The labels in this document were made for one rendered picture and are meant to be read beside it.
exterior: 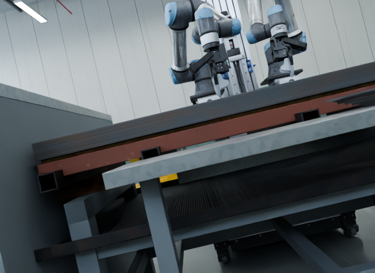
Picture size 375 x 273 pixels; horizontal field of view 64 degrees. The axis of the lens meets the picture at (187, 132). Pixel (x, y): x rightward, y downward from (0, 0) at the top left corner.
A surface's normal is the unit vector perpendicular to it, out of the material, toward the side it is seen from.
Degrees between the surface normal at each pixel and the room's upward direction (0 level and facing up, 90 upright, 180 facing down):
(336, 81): 90
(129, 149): 90
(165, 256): 90
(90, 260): 90
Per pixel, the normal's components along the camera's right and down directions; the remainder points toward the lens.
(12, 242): 0.97, -0.23
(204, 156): -0.01, -0.02
